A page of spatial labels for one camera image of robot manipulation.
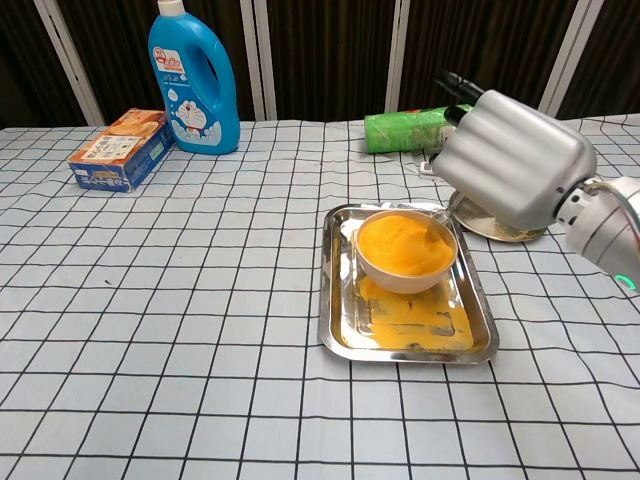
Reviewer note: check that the blue detergent pump bottle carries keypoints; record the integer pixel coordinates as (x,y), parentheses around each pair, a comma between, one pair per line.
(200,90)

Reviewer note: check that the round steel plate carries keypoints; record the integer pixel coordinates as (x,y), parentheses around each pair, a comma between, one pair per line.
(480,225)

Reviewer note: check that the white folding laptop stand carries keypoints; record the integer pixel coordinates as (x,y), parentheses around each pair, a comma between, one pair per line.
(425,167)

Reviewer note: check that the bowl of orange powder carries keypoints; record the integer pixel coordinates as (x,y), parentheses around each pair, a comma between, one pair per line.
(395,250)

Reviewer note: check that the checkered tablecloth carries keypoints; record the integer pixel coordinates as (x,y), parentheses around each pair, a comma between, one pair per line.
(175,325)

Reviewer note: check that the small metal spoon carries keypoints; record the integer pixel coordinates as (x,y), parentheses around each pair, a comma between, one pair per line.
(440,217)

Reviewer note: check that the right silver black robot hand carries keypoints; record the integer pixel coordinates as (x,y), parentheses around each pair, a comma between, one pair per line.
(515,155)

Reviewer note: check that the rectangular steel tray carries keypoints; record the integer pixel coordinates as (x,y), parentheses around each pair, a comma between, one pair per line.
(345,320)

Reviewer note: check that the dark folding screen white frame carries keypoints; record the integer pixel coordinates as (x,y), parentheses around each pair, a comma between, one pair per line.
(325,55)

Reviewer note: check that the green chips can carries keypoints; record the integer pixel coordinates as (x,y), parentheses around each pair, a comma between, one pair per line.
(400,132)

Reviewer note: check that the orange and blue snack box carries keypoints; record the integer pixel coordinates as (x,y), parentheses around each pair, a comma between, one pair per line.
(120,150)

